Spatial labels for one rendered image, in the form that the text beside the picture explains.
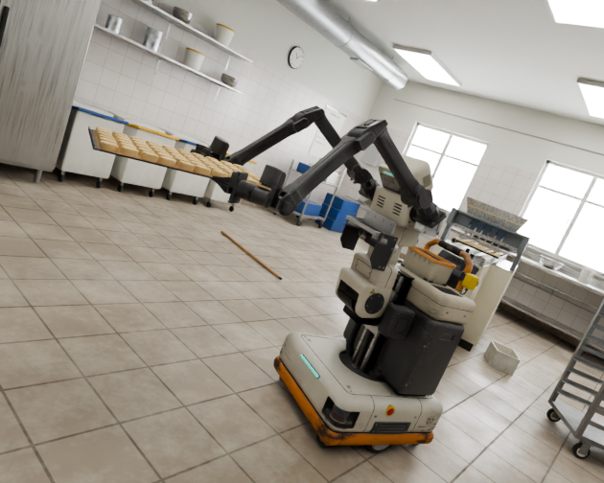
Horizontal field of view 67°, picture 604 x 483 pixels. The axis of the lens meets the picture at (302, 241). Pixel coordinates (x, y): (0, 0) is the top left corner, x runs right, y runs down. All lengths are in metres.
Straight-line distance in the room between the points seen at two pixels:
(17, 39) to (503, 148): 6.57
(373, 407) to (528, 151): 6.32
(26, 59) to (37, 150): 0.75
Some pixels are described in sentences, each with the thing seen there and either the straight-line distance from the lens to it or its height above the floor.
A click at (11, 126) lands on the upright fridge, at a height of 0.47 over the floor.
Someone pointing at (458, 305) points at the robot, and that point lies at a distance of 2.20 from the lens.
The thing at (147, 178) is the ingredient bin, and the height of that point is 0.22.
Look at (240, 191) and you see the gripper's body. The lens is 1.43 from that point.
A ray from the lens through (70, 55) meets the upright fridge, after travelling 4.63.
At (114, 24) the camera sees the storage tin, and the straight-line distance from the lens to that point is 5.53.
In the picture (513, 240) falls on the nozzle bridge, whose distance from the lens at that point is 4.57.
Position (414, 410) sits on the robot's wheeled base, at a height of 0.25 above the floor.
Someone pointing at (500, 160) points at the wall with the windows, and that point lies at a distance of 8.04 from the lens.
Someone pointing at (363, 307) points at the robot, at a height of 0.63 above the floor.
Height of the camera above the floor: 1.18
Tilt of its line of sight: 11 degrees down
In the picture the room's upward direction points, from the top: 22 degrees clockwise
